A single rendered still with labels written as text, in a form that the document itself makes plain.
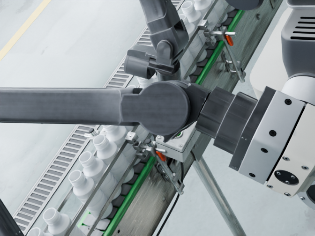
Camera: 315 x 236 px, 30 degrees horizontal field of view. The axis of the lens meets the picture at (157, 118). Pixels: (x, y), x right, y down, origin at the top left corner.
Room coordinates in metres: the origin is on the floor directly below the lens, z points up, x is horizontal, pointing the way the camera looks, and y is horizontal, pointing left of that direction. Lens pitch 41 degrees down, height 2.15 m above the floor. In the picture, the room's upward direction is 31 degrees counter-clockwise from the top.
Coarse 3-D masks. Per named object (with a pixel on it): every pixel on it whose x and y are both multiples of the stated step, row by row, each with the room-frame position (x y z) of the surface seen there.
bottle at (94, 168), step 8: (88, 152) 1.16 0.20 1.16; (80, 160) 1.15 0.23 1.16; (88, 160) 1.13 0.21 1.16; (96, 160) 1.15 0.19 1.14; (88, 168) 1.14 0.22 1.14; (96, 168) 1.13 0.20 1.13; (104, 168) 1.13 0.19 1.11; (88, 176) 1.13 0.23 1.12; (96, 176) 1.12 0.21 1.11; (112, 176) 1.14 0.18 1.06; (104, 184) 1.12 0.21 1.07; (112, 184) 1.13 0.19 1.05; (104, 192) 1.13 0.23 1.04; (120, 192) 1.13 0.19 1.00
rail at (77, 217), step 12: (216, 0) 1.54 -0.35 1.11; (216, 24) 1.52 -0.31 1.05; (192, 36) 1.44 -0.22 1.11; (204, 48) 1.45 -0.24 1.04; (144, 144) 1.21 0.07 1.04; (96, 156) 1.20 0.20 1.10; (108, 168) 1.13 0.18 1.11; (120, 180) 1.13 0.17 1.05; (72, 192) 1.13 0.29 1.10; (60, 204) 1.10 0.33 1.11; (84, 204) 1.05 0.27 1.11; (108, 204) 1.09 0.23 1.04; (72, 228) 1.01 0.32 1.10
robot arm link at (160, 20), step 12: (144, 0) 1.08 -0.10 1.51; (156, 0) 1.07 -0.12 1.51; (168, 0) 1.07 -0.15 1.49; (144, 12) 1.08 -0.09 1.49; (156, 12) 1.06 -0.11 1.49; (168, 12) 1.05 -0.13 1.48; (156, 24) 1.05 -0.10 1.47; (168, 24) 1.04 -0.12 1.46; (180, 24) 1.06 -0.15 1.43; (156, 36) 1.05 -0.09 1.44; (168, 36) 1.03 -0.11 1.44; (180, 36) 1.04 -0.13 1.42; (156, 48) 1.04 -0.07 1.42; (180, 48) 1.02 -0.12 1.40
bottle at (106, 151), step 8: (96, 136) 1.20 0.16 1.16; (104, 136) 1.18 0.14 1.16; (96, 144) 1.17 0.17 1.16; (104, 144) 1.17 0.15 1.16; (112, 144) 1.18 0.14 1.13; (104, 152) 1.16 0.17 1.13; (112, 152) 1.16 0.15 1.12; (104, 160) 1.16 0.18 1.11; (120, 160) 1.16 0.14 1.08; (112, 168) 1.16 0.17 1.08; (120, 168) 1.15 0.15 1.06; (120, 176) 1.15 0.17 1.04; (128, 176) 1.15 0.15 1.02
